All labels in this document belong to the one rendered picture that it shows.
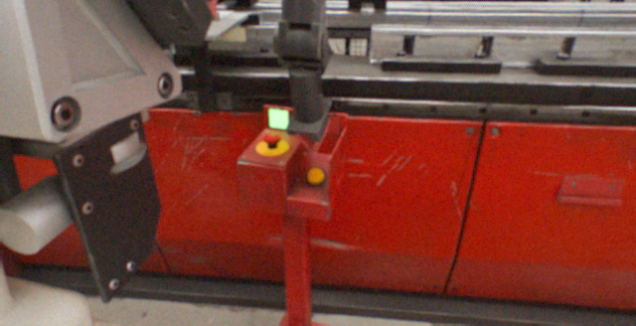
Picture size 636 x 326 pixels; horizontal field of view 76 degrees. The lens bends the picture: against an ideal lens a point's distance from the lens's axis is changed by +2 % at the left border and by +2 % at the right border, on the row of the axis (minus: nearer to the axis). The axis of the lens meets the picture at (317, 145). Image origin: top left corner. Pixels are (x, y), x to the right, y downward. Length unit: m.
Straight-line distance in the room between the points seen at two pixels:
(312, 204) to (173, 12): 0.66
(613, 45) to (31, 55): 1.24
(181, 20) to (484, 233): 1.18
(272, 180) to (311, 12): 0.36
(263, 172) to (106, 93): 0.64
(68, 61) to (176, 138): 1.02
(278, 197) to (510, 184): 0.66
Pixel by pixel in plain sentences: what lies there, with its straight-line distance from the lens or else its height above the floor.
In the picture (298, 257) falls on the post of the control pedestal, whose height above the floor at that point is 0.49.
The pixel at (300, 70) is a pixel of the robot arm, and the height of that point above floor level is 0.99.
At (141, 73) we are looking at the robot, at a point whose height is 1.13.
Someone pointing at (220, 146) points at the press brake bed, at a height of 0.66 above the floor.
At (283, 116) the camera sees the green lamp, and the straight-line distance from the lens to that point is 0.94.
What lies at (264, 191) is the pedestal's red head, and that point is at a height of 0.71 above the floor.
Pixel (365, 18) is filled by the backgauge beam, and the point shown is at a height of 0.95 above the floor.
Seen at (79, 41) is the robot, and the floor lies 1.15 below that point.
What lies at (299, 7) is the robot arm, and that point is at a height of 1.10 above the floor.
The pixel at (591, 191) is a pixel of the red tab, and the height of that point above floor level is 0.58.
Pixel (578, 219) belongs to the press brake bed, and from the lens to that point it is 1.36.
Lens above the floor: 1.20
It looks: 28 degrees down
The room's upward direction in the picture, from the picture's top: straight up
